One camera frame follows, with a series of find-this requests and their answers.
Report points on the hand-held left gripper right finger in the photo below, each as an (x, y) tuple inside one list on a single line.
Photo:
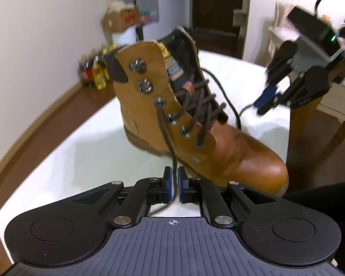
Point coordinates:
[(181, 185)]

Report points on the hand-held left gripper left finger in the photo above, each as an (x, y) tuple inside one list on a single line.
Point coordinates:
[(168, 185)]

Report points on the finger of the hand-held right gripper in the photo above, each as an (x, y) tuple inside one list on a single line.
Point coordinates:
[(266, 95), (266, 108)]

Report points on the dark brown shoelace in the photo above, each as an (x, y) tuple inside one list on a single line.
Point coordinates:
[(166, 138)]

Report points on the brown leather boot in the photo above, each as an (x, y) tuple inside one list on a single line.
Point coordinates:
[(247, 164)]

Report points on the white dining table wooden legs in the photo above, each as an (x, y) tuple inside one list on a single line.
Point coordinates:
[(302, 132)]

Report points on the person's black clothing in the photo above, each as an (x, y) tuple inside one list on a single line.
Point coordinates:
[(319, 204)]

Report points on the white cabinet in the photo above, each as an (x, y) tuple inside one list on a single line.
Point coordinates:
[(172, 11)]

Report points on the group of cooking oil bottles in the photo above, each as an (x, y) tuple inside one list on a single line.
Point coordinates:
[(99, 74)]

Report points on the white plastic bucket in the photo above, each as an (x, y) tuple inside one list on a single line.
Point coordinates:
[(125, 37)]

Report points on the grey carton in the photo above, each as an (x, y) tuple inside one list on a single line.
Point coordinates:
[(141, 1)]

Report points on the printed cardboard box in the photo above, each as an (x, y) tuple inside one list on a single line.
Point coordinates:
[(120, 20)]

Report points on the beige cloth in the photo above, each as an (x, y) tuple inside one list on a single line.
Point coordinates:
[(120, 5)]

